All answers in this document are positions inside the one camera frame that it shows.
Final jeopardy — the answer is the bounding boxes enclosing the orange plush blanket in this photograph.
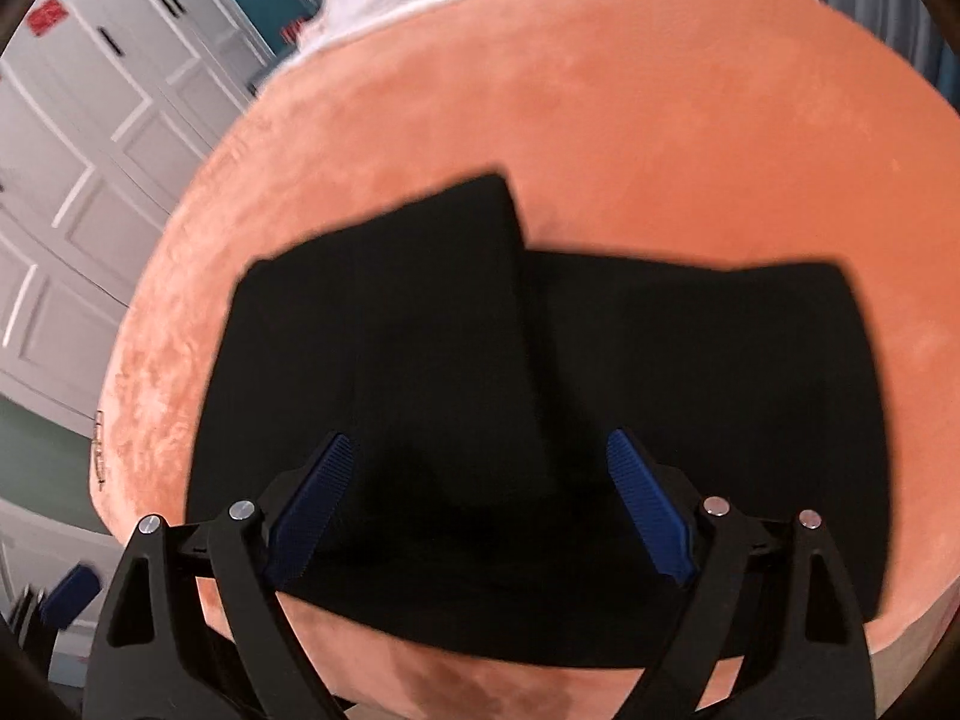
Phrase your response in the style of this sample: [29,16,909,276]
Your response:
[86,0,960,715]

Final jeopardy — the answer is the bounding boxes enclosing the white wardrobe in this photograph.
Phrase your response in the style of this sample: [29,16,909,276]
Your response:
[0,0,302,440]

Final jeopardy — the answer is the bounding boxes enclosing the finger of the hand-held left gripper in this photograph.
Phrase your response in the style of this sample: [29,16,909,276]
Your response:
[37,562,103,628]

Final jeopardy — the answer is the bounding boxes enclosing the black pants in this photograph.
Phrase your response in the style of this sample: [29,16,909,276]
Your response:
[184,172,895,670]

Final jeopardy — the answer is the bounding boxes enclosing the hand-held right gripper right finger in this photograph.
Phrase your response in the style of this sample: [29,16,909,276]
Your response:
[605,427,875,720]

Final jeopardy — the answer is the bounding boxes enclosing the grey pleated curtain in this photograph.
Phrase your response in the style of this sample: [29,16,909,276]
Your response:
[776,0,942,87]

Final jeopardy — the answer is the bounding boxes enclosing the red paper decoration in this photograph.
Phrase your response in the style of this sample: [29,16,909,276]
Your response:
[26,0,70,37]

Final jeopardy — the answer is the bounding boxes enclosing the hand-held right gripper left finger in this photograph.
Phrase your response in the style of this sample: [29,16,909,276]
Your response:
[82,431,358,720]

